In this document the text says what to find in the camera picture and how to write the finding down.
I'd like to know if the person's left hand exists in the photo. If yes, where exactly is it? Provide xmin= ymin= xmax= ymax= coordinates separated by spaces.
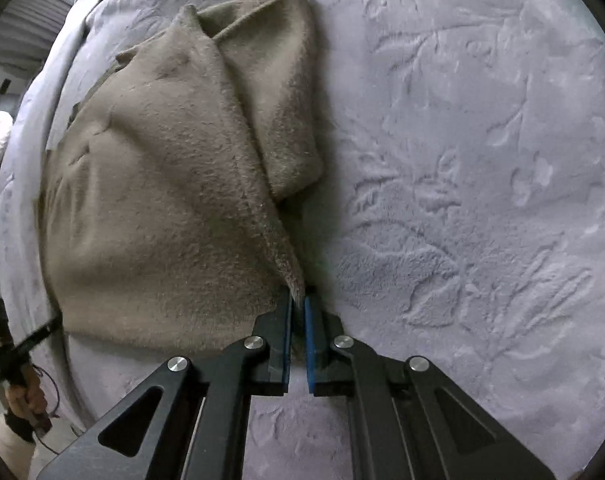
xmin=6 ymin=364 xmax=49 ymax=431

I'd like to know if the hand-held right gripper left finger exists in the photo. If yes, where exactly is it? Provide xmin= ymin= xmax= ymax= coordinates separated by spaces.
xmin=36 ymin=291 xmax=294 ymax=480

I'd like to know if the lavender embossed blanket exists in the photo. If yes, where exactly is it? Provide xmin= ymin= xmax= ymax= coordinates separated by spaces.
xmin=0 ymin=0 xmax=605 ymax=480

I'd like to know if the taupe knit sweater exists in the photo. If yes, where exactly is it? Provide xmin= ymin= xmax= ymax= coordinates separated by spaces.
xmin=36 ymin=0 xmax=327 ymax=357

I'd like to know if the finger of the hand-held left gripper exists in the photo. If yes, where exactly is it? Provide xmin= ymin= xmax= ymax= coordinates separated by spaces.
xmin=13 ymin=311 xmax=64 ymax=357

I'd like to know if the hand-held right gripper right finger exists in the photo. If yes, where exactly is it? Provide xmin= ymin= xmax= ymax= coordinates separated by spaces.
xmin=305 ymin=294 xmax=556 ymax=480

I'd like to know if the person's left forearm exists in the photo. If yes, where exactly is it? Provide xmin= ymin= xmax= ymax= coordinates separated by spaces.
xmin=0 ymin=411 xmax=39 ymax=480

